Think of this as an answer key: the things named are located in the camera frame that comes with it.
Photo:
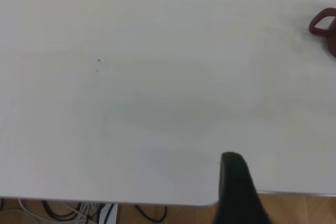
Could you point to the red ceramic cup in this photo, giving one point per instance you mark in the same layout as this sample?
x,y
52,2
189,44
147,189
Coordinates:
x,y
329,32

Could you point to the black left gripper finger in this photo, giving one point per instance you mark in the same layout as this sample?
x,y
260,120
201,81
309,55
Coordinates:
x,y
236,195

